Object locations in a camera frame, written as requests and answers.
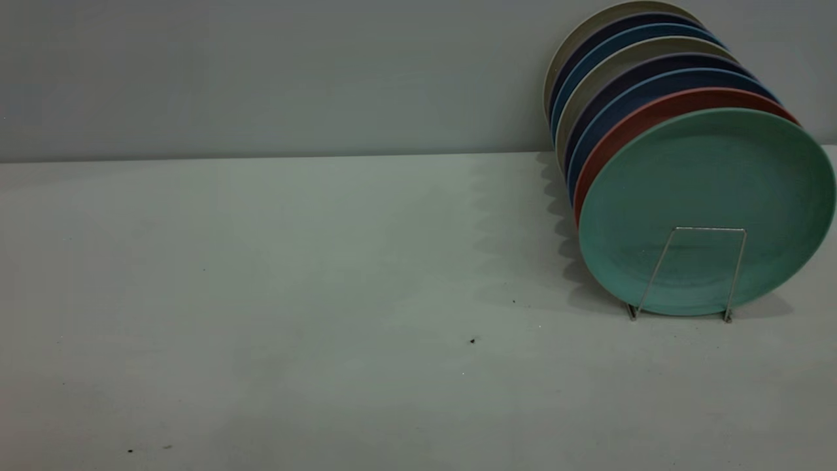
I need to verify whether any green round plate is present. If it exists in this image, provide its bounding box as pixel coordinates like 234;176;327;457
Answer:
578;108;836;317

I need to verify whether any pink round plate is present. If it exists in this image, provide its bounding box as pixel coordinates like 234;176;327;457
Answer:
573;87;802;226

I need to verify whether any blue plate with light rim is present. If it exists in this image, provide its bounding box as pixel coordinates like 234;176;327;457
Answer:
566;67;783;202

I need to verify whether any dark purple plate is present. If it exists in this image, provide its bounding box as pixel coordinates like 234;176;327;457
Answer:
562;52;758;181

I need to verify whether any beige round plate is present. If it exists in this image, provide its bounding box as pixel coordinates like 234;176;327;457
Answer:
543;0;706;125
555;36;742;174

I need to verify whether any teal blue plate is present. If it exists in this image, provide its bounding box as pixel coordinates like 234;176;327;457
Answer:
551;23;728;141

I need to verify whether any dark navy plate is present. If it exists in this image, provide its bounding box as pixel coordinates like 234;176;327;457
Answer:
549;12;712;122

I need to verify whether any silver wire plate rack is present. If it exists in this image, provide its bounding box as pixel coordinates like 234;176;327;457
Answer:
626;226;747;324

